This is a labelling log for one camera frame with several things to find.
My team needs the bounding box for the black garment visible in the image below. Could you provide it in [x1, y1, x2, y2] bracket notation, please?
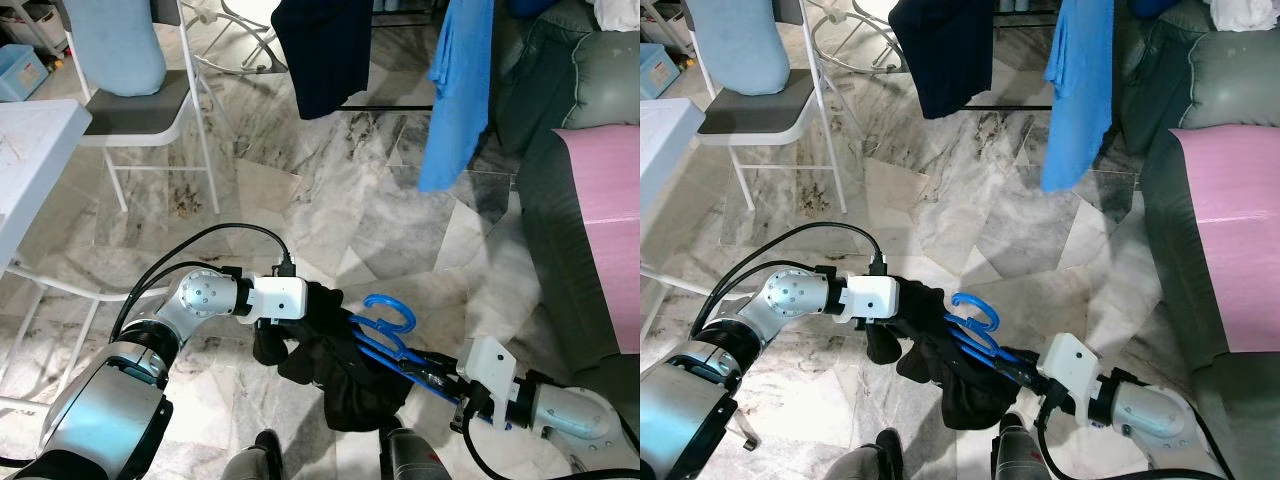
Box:
[252, 282, 414, 434]
[865, 280, 1023, 434]

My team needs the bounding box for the blue plastic clothes hanger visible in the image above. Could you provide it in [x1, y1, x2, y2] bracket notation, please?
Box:
[945, 292, 1113, 433]
[350, 293, 513, 433]

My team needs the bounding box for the grey robot right leg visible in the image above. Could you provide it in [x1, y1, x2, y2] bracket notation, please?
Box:
[380, 425, 458, 480]
[990, 415, 1053, 480]

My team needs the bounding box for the grey robot leg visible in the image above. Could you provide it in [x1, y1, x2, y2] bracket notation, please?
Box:
[990, 415, 1053, 480]
[833, 430, 908, 480]
[380, 425, 458, 480]
[220, 430, 288, 480]

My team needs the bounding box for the grey robot left leg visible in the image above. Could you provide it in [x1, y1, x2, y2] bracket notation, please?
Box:
[220, 430, 288, 480]
[833, 430, 908, 480]

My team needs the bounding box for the black clothes rack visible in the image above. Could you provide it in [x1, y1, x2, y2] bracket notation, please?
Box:
[960, 100, 1051, 114]
[340, 100, 441, 114]

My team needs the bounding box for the pink mat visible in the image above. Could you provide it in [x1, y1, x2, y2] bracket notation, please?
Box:
[553, 125, 641, 357]
[1170, 125, 1280, 363]

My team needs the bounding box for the white folding chair black seat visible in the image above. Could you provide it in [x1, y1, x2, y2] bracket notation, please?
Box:
[690, 0, 851, 215]
[55, 0, 224, 215]

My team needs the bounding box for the dark navy hanging garment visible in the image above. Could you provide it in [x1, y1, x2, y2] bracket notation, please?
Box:
[272, 0, 375, 121]
[888, 0, 997, 121]

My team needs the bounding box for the bright blue hanging garment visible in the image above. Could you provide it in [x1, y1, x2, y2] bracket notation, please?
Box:
[417, 0, 497, 193]
[1040, 0, 1117, 193]

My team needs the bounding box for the pale plastic folding table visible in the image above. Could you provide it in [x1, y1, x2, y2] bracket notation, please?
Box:
[640, 98, 759, 453]
[0, 98, 173, 421]

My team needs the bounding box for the light blue cushion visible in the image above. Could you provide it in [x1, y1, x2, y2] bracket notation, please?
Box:
[690, 0, 793, 98]
[62, 0, 169, 98]

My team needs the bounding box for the grey green leather sofa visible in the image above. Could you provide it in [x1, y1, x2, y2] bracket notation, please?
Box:
[497, 0, 641, 411]
[1113, 0, 1280, 480]

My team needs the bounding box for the blue plastic storage box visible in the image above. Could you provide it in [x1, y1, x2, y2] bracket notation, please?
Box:
[640, 45, 683, 101]
[0, 45, 49, 103]

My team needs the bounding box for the white cloth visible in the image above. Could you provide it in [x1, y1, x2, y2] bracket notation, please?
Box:
[590, 0, 641, 31]
[1205, 0, 1280, 33]

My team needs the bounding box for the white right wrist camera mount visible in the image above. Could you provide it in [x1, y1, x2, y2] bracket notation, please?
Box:
[455, 337, 522, 413]
[1037, 333, 1102, 408]

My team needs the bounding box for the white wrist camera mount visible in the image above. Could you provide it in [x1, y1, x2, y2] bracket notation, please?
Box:
[1037, 333, 1102, 408]
[240, 275, 309, 324]
[840, 275, 902, 324]
[455, 337, 522, 413]

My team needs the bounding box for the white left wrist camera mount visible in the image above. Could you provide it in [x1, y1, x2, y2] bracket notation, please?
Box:
[240, 275, 309, 324]
[840, 275, 902, 324]

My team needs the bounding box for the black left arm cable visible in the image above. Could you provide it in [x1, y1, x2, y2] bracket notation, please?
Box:
[690, 222, 893, 338]
[108, 222, 298, 343]

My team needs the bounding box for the chrome tube frame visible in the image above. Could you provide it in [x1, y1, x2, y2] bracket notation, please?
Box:
[185, 0, 288, 77]
[805, 0, 908, 77]

